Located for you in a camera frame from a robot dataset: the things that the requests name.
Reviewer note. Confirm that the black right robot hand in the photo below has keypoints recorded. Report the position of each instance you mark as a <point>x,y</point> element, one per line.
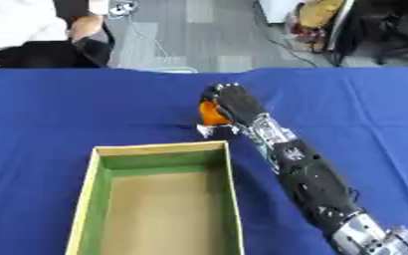
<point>240,101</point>

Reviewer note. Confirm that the orange toy fruit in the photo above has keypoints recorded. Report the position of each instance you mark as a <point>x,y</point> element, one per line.
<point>211,114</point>

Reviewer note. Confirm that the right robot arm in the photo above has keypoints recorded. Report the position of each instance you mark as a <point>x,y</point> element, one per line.
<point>309,172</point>

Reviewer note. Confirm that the cardboard box with green inside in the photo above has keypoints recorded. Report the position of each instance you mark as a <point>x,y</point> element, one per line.
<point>158,196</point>

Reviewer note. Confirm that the yellow bag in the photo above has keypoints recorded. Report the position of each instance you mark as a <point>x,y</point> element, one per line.
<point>319,13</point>

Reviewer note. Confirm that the black chair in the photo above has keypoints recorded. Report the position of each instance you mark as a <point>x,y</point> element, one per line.
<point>396,31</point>

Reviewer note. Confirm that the person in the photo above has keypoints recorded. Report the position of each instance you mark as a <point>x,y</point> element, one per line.
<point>36,31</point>

